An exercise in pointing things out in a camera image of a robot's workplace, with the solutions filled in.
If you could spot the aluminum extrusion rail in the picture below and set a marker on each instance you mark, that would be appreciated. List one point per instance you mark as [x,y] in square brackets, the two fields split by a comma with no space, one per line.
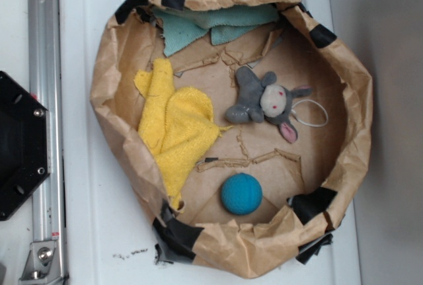
[48,201]

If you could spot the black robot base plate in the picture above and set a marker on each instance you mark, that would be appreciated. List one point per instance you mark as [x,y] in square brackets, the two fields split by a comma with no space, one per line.
[24,146]

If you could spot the yellow terry cloth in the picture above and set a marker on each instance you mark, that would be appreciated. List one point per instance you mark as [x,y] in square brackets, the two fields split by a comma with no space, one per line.
[177,125]

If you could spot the metal corner bracket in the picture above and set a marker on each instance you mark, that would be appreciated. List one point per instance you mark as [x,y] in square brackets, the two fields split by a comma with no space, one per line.
[42,264]

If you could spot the blue rubber ball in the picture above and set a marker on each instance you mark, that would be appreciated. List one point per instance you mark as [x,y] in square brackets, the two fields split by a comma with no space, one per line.
[241,194]

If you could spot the gray plush bunny toy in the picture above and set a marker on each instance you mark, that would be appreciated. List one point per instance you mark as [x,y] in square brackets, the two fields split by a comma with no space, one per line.
[265,99]

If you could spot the brown paper bag bin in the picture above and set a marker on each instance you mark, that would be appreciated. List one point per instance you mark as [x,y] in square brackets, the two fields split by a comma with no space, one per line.
[306,186]

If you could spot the teal terry cloth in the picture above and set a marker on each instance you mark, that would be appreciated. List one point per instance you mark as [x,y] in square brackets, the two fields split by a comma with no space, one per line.
[181,28]

